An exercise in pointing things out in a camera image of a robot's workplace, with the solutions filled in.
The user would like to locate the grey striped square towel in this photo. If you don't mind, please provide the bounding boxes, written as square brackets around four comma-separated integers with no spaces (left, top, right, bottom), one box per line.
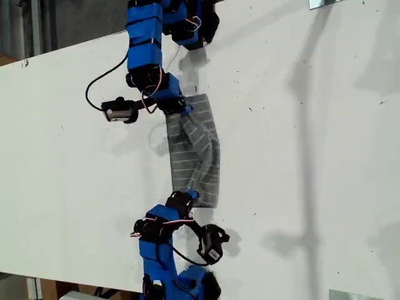
[164,92,222,209]

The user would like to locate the white container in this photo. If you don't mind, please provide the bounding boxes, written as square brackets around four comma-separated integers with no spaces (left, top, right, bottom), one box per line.
[61,290,98,300]

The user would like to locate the steel plate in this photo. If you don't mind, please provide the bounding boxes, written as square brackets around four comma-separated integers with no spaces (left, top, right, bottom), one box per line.
[308,0,343,11]

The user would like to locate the camera black stalk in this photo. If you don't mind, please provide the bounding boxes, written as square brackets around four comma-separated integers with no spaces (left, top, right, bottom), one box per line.
[132,97,161,111]
[186,219,208,239]

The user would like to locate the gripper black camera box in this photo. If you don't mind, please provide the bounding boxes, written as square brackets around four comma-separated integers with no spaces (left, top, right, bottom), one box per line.
[197,223,231,266]
[100,97,139,124]

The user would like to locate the camera black cable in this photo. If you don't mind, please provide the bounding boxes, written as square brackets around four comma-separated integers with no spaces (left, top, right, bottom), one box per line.
[84,52,129,111]
[169,244,209,267]

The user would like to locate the white post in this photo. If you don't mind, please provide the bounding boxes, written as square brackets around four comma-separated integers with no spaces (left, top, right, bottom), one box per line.
[26,276,43,300]

